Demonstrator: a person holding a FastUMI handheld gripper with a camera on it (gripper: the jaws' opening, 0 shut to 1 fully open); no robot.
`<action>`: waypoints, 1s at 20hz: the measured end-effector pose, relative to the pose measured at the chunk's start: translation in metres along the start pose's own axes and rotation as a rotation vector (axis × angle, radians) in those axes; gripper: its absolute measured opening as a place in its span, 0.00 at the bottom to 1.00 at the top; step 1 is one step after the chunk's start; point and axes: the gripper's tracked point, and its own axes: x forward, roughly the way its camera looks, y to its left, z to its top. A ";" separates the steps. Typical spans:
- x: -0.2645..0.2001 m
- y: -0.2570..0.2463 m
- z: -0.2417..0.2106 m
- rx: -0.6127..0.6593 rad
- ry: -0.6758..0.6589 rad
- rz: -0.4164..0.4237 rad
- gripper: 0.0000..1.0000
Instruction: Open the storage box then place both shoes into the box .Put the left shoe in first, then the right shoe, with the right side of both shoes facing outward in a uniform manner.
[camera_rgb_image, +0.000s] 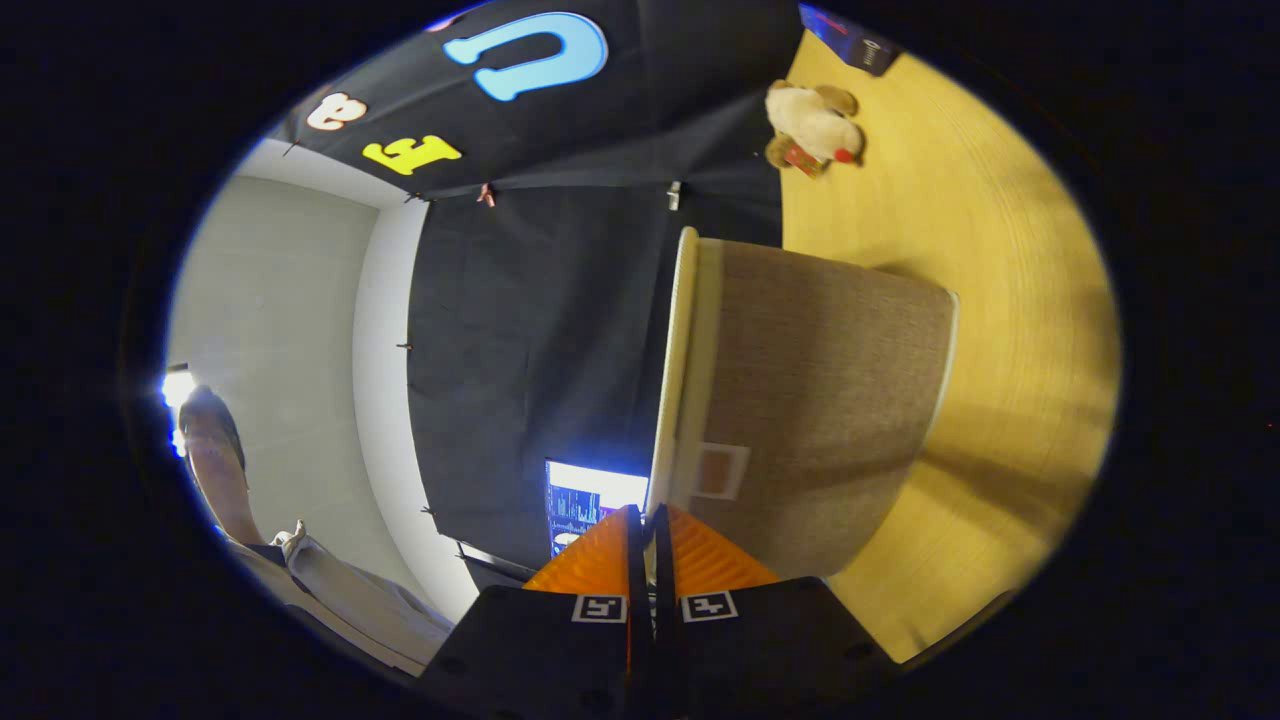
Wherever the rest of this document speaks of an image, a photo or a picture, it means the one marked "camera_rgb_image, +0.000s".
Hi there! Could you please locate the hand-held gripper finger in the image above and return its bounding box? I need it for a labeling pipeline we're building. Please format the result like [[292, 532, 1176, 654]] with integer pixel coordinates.
[[652, 503, 898, 720], [415, 503, 653, 720]]

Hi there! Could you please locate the brown fabric storage box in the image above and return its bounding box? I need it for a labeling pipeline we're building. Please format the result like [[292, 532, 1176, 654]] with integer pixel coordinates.
[[645, 226, 961, 581]]

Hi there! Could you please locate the brown plush toy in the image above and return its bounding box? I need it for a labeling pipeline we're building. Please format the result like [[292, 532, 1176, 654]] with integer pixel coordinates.
[[764, 80, 867, 179]]

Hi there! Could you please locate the ceiling light panel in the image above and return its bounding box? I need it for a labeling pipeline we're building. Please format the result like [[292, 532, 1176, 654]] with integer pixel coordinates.
[[160, 365, 199, 461]]

